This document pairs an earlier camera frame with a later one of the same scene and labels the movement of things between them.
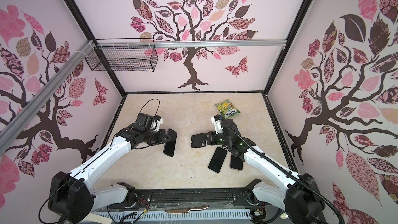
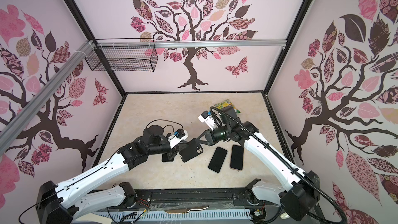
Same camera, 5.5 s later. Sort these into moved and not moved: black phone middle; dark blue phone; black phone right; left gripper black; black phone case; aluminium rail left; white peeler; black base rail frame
Moved: black phone case; dark blue phone; left gripper black
Not moved: black phone middle; black phone right; white peeler; black base rail frame; aluminium rail left
